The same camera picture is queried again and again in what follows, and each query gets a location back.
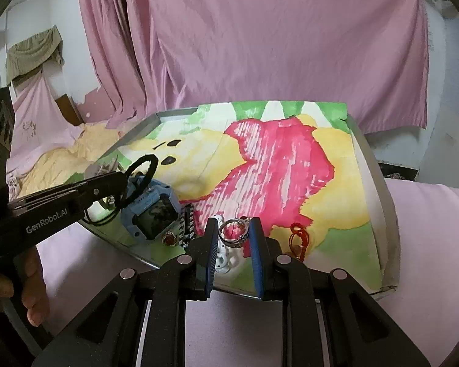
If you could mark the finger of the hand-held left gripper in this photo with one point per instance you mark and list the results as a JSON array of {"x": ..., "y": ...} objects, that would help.
[
  {"x": 99, "y": 197},
  {"x": 107, "y": 179}
]

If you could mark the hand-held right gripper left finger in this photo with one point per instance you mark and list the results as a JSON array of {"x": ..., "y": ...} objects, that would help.
[{"x": 212, "y": 254}]

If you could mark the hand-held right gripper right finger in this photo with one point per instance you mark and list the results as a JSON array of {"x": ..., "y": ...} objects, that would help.
[{"x": 257, "y": 254}]

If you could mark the white hair clip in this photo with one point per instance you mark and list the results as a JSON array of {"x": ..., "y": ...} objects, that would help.
[{"x": 225, "y": 262}]

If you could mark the blue smartwatch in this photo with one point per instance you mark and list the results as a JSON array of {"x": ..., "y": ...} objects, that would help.
[{"x": 160, "y": 195}]

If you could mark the grey metal tray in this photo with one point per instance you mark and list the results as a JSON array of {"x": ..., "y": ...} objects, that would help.
[{"x": 378, "y": 198}]

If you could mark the person's left hand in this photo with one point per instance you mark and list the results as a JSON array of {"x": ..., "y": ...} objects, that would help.
[{"x": 36, "y": 290}]

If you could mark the grey hair claw clip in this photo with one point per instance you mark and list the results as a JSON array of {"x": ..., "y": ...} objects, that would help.
[{"x": 103, "y": 169}]

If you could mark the yellow blanket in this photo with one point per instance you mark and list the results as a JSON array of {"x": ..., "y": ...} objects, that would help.
[{"x": 57, "y": 164}]

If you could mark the wooden headboard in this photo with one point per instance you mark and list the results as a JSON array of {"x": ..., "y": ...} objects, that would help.
[{"x": 69, "y": 109}]

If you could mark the pink hanging cloth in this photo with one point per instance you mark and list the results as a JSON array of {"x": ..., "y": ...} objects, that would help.
[{"x": 38, "y": 118}]

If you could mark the colourful painted paper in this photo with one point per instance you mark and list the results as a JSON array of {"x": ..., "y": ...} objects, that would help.
[{"x": 283, "y": 160}]

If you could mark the olive hanging cloth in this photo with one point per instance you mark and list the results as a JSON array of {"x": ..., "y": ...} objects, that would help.
[{"x": 30, "y": 51}]

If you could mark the pink tablecloth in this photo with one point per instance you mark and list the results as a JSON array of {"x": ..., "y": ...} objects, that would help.
[{"x": 424, "y": 256}]

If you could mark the pink curtain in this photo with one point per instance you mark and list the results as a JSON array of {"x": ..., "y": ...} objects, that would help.
[{"x": 271, "y": 38}]

